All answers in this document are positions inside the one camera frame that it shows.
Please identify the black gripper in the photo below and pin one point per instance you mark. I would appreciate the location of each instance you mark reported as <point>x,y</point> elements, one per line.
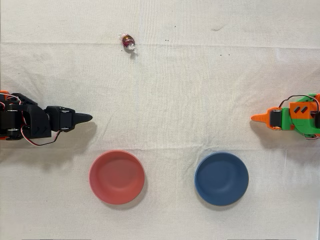
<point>65,118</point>

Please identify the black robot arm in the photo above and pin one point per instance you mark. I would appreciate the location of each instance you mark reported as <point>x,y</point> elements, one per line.
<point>15,117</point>

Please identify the blue bowl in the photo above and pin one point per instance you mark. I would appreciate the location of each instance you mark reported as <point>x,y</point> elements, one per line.
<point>221,179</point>

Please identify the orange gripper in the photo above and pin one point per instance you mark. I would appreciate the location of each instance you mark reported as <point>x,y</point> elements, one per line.
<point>274,119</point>

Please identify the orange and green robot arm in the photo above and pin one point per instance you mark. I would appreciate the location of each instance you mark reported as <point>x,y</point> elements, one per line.
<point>302,122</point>

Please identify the foil candy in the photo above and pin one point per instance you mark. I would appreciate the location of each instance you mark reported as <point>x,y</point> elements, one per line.
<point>128,41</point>

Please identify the pink bowl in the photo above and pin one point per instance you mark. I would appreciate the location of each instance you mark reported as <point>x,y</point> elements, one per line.
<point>117,177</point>

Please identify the white tablecloth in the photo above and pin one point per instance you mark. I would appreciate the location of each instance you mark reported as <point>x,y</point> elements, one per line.
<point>160,82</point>

